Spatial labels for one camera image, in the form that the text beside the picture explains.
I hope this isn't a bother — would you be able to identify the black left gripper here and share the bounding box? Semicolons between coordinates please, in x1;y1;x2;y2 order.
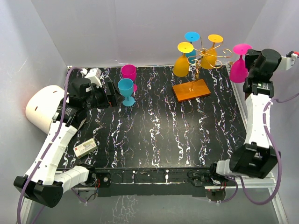
84;81;124;111

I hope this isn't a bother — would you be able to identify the blue wine glass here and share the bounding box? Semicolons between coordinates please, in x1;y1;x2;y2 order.
184;31;200;64
117;78;135;107

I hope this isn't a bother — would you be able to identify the pink wine glass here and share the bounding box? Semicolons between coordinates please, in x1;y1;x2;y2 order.
229;43;252;83
121;64;137;92

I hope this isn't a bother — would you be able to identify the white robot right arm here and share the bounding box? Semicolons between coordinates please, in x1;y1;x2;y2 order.
187;49;299;186

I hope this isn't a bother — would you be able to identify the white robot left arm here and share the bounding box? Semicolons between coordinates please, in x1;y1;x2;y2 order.
14;78;123;208

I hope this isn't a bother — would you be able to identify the rear yellow wine glass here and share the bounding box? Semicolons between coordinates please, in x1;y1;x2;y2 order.
200;34;223;70

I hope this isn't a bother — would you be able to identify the yellow wine glass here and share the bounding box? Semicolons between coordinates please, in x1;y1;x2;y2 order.
200;34;223;70
173;42;194;77

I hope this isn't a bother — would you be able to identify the left yellow wine glass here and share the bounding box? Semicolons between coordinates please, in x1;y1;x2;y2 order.
173;42;194;77

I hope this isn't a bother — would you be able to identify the small cardboard box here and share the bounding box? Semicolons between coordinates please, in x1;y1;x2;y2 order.
73;138;97;158

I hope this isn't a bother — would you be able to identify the white round container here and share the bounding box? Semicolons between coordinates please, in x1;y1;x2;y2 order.
25;85;64;134

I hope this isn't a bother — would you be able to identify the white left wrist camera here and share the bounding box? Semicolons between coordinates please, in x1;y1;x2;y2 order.
80;68;102;87

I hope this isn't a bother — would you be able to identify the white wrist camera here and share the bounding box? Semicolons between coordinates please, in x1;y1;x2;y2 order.
80;68;102;87
278;51;299;70

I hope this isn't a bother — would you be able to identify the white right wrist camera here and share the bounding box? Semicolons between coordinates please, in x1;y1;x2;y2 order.
278;51;299;70

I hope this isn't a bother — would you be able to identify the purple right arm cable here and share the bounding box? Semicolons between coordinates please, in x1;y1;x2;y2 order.
219;91;299;206

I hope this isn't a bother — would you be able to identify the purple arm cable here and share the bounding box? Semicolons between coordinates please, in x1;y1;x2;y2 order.
219;91;299;206
16;67;82;224

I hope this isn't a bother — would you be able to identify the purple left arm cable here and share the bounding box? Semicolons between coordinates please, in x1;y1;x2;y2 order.
16;67;82;224

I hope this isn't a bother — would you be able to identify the gold wire glass rack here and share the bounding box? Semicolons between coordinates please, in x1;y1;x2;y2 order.
172;42;232;102

